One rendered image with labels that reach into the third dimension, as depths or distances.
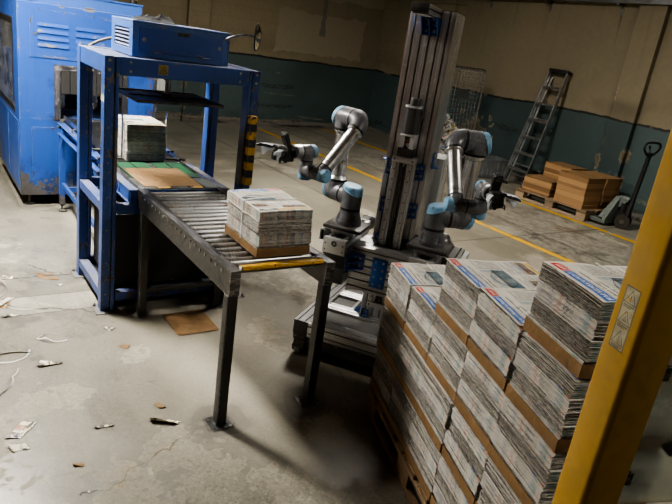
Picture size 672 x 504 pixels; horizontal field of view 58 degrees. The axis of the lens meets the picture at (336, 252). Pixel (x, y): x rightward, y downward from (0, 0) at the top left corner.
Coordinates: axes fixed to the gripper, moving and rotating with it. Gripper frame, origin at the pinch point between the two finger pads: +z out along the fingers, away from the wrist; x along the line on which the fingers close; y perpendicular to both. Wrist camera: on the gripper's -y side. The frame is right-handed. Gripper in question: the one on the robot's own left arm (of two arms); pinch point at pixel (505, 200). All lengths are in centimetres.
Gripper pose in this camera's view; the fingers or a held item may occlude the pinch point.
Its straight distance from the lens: 285.4
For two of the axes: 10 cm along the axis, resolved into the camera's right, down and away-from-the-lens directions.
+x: -10.0, 0.2, -0.8
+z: 0.9, 3.4, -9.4
